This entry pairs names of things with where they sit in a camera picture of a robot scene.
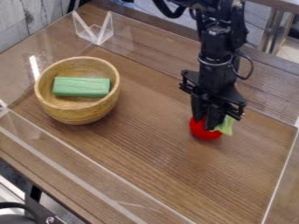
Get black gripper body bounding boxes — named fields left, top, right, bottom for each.
left=180, top=55, right=247, bottom=121

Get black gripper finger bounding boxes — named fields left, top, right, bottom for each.
left=204, top=101, right=227, bottom=130
left=191, top=94, right=205, bottom=121

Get red strawberry toy green leaves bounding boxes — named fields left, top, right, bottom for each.
left=189, top=115, right=236, bottom=141

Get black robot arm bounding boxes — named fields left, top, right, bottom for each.
left=152, top=0, right=249, bottom=131

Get metal table leg background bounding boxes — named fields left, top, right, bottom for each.
left=259, top=9, right=295, bottom=55

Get wooden bowl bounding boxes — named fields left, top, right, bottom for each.
left=33, top=56, right=120, bottom=125

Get green rectangular block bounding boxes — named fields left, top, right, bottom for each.
left=52, top=77, right=110, bottom=98

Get clear acrylic front barrier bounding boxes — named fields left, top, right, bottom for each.
left=0, top=105, right=195, bottom=224

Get clear acrylic corner bracket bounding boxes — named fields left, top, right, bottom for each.
left=70, top=11, right=113, bottom=46

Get black table frame bracket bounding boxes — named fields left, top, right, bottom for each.
left=24, top=185, right=65, bottom=224

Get black cable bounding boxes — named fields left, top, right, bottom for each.
left=0, top=200, right=36, bottom=218

